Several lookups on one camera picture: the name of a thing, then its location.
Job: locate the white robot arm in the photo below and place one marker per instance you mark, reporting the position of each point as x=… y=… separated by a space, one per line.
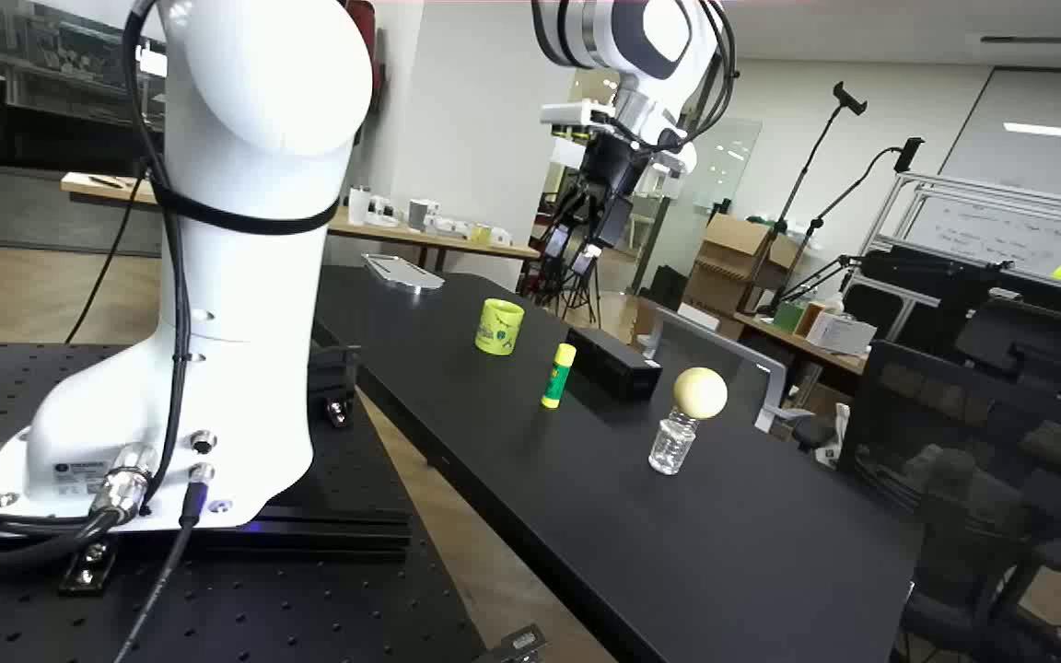
x=262 y=105

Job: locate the black optical breadboard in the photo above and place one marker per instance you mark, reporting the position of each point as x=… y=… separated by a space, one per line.
x=336 y=571

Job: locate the cardboard box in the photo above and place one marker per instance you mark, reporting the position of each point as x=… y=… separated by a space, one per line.
x=740 y=267

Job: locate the green mug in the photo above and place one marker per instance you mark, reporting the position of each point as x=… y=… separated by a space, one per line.
x=499 y=326

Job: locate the black rectangular box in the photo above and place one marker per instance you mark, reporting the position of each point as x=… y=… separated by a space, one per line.
x=615 y=367

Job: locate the wooden table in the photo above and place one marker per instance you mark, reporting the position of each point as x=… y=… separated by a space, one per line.
x=434 y=248

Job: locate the yellow ball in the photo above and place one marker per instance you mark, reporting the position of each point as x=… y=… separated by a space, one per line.
x=702 y=390

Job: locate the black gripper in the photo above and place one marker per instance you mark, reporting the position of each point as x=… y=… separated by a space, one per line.
x=601 y=194

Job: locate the green yellow glue stick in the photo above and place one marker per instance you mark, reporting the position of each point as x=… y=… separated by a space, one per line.
x=559 y=378

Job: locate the black office chair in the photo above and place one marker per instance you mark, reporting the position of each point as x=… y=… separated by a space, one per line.
x=978 y=466

